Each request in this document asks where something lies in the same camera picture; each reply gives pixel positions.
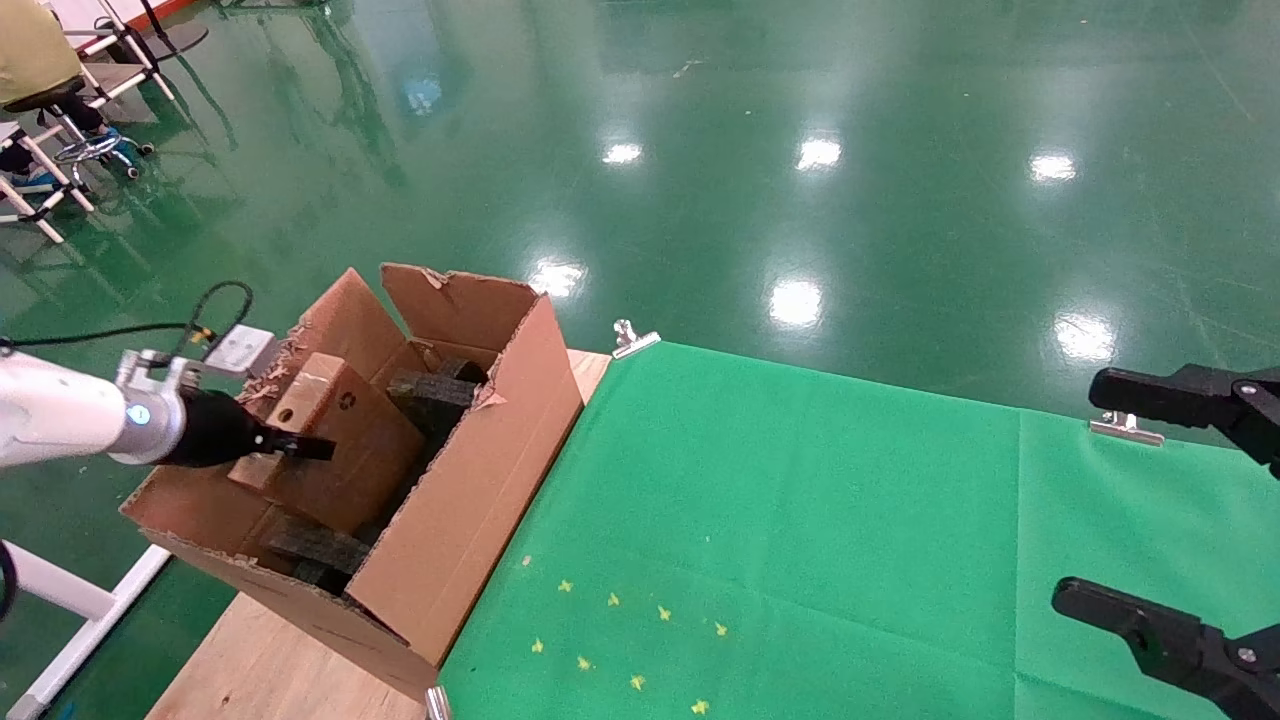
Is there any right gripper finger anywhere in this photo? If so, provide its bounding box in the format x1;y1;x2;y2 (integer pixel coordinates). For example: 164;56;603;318
1088;365;1280;481
1050;577;1280;720

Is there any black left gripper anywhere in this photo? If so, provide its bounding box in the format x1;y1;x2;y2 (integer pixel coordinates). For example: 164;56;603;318
160;388;337;469

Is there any small brown cardboard box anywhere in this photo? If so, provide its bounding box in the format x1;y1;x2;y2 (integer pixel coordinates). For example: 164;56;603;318
228;352;427;537

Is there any large open cardboard carton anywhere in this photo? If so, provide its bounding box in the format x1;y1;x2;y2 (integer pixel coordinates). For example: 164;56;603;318
120;263;586;701

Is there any green table cloth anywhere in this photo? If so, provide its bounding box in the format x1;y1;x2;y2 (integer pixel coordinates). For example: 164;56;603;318
440;340;1280;720

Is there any black seat swivel stool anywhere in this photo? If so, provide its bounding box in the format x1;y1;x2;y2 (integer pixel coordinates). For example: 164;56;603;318
5;75;157;183

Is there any black pole stand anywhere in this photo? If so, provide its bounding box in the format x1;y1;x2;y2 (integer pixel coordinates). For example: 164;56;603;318
140;0;212;57

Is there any person in yellow-green jacket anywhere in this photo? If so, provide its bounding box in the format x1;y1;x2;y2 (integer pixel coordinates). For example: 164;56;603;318
0;0;85;101

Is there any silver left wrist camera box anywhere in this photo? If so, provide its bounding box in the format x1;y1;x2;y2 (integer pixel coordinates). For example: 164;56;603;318
118;325;279;393

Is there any white table support frame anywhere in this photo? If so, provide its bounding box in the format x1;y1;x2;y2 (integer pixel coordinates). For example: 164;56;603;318
0;538;177;720

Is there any white frame side table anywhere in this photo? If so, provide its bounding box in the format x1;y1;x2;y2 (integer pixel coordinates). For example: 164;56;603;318
0;118;98;245

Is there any white frame desk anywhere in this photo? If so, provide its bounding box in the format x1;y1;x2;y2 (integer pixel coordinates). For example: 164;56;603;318
45;0;181;103

